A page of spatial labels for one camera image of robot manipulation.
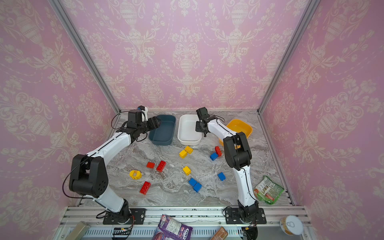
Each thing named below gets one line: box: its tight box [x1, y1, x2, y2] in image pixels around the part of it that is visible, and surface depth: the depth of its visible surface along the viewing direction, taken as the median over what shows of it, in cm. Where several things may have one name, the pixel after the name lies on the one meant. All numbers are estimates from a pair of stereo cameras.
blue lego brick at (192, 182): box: [188, 178, 198, 187], surface depth 87 cm
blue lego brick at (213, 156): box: [209, 152, 218, 161], surface depth 96 cm
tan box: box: [65, 221, 91, 240], surface depth 70 cm
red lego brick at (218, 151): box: [214, 146, 223, 158], surface depth 99 cm
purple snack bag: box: [151, 214, 193, 240], surface depth 70 cm
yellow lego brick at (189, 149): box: [184, 145, 194, 154], surface depth 99 cm
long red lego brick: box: [139, 181, 151, 195], surface depth 83 cm
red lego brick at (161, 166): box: [156, 160, 167, 173], surface depth 91 cm
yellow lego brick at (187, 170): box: [182, 166, 192, 176], surface depth 89 cm
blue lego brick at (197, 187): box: [193, 182, 202, 193], surface depth 83 cm
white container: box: [177, 114, 203, 146], surface depth 102 cm
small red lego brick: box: [146, 162, 156, 169], surface depth 94 cm
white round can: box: [279, 215, 304, 236], surface depth 69 cm
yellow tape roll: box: [129, 170, 142, 180], surface depth 87 cm
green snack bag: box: [253, 175, 285, 205], surface depth 83 cm
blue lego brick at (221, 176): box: [217, 172, 226, 182], surface depth 89 cm
